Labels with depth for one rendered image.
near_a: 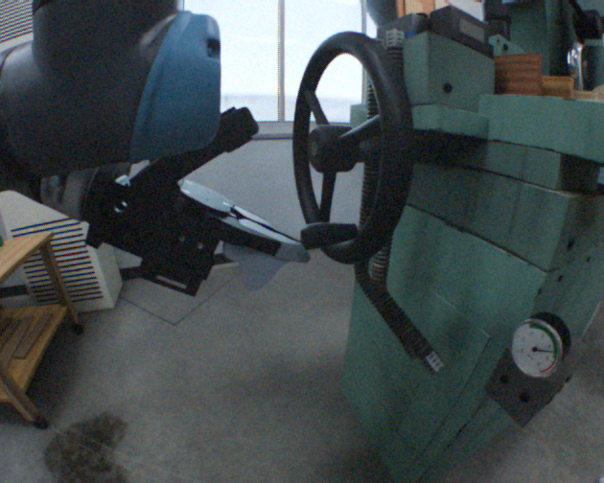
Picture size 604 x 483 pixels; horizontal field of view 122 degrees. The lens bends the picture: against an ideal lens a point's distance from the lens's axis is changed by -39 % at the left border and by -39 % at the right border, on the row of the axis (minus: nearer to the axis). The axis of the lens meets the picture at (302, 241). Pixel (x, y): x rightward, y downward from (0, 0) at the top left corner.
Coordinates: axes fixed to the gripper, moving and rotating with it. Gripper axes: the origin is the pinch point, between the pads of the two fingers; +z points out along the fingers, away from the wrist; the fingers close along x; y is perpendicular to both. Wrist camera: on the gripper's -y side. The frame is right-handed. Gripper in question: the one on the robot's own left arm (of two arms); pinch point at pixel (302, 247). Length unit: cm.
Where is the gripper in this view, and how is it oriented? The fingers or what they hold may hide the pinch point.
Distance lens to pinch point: 28.2
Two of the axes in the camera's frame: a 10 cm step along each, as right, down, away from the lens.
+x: 3.2, 3.7, -8.7
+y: -4.9, 8.5, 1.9
